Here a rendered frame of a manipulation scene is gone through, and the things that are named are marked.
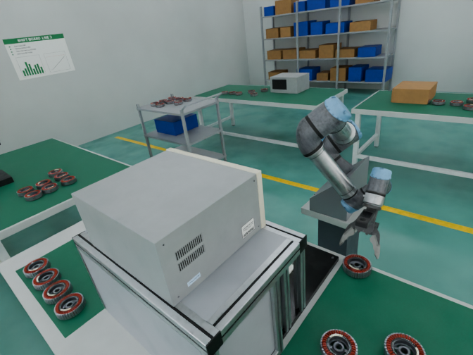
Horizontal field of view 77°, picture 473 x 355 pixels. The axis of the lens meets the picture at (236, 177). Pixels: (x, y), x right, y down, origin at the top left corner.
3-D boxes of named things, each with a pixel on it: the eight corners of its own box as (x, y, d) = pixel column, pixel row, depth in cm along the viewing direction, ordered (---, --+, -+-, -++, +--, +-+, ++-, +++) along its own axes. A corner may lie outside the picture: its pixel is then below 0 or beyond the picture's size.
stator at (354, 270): (349, 256, 132) (350, 249, 130) (375, 267, 124) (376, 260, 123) (337, 271, 125) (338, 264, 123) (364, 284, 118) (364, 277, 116)
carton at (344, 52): (342, 55, 692) (343, 47, 684) (360, 54, 666) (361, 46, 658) (335, 58, 666) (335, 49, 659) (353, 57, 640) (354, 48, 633)
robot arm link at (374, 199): (383, 196, 116) (362, 191, 120) (379, 207, 116) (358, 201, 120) (386, 198, 122) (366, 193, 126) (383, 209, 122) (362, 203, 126)
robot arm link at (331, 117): (329, 137, 167) (300, 113, 120) (352, 120, 162) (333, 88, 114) (341, 154, 164) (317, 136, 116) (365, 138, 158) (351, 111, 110)
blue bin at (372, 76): (371, 77, 672) (372, 66, 661) (391, 77, 646) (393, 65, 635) (364, 82, 645) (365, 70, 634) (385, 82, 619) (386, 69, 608)
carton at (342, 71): (336, 77, 721) (337, 65, 708) (352, 77, 699) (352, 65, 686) (329, 80, 695) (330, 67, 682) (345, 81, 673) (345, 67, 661)
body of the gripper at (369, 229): (376, 237, 123) (384, 208, 123) (371, 237, 116) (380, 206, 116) (357, 230, 127) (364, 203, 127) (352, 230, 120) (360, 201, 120)
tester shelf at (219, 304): (172, 192, 136) (169, 183, 133) (307, 246, 94) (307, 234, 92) (76, 247, 107) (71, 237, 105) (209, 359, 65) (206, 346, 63)
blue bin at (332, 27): (333, 32, 683) (333, 22, 674) (352, 30, 657) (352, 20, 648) (325, 34, 657) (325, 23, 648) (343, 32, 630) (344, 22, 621)
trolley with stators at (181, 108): (184, 155, 463) (169, 89, 416) (232, 167, 401) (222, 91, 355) (152, 170, 424) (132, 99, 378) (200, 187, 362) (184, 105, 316)
